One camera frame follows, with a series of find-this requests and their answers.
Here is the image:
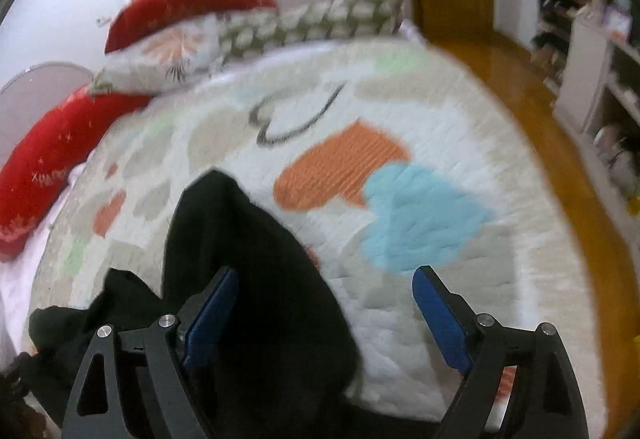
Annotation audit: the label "black pants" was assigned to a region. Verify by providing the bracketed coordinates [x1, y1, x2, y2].
[26, 172, 359, 438]

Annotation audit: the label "green white patterned bolster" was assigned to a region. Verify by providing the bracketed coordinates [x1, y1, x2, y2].
[218, 0, 404, 64]

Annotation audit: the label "floral grey pillow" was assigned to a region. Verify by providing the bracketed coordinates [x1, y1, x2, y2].
[87, 14, 231, 96]

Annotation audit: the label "round white headboard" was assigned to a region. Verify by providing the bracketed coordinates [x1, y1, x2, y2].
[0, 62, 92, 165]

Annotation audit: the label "white shelf unit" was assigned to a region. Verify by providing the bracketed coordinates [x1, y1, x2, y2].
[532, 0, 639, 244]

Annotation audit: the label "long red pillow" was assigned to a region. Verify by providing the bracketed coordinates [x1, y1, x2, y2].
[0, 87, 151, 261]

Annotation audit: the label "heart pattern quilt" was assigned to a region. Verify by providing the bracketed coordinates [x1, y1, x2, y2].
[30, 40, 608, 438]

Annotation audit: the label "red pillow at back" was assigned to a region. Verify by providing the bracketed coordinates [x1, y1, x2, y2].
[104, 0, 278, 55]

